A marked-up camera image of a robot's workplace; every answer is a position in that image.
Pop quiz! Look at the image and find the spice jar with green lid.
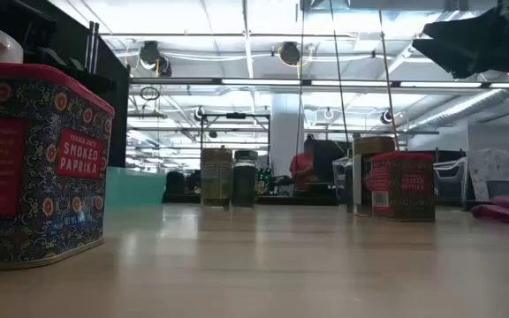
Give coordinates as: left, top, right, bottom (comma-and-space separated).
231, 148, 259, 208

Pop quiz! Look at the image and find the black curtain partition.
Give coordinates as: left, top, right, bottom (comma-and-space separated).
0, 0, 131, 168

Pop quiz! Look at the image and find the smoked paprika tin red lid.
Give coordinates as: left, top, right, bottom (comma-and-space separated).
0, 60, 117, 271
370, 151, 437, 223

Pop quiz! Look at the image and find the long ceiling light bar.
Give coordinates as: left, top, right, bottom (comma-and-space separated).
129, 77, 509, 88

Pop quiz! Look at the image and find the black hanging cable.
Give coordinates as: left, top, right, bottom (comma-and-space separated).
328, 0, 352, 148
295, 0, 306, 156

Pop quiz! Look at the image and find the clear plastic bin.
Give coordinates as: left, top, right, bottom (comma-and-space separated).
331, 154, 470, 209

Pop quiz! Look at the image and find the purple folded cloth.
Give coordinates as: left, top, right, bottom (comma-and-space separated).
470, 193, 509, 226

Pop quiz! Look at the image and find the black chair back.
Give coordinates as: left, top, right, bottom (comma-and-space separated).
165, 170, 186, 198

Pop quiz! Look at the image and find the white patterned board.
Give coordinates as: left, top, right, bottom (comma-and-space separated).
468, 148, 509, 202

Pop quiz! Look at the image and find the black table frame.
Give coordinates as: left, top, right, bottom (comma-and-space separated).
161, 193, 339, 207

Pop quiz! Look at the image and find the teal plastic bin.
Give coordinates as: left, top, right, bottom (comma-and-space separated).
105, 166, 167, 207

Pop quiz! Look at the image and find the person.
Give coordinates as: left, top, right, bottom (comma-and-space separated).
288, 134, 315, 195

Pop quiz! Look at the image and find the white building column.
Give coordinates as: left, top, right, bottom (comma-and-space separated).
270, 93, 305, 178

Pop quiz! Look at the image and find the black monitor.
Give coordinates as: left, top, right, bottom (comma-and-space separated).
312, 140, 353, 185

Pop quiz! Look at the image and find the grey chair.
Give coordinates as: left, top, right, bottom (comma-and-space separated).
486, 179, 509, 200

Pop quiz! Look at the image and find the thin metal rod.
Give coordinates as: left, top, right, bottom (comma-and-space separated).
85, 20, 93, 74
91, 22, 100, 74

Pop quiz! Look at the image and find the distant black rig frame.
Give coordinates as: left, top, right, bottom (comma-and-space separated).
199, 112, 272, 178

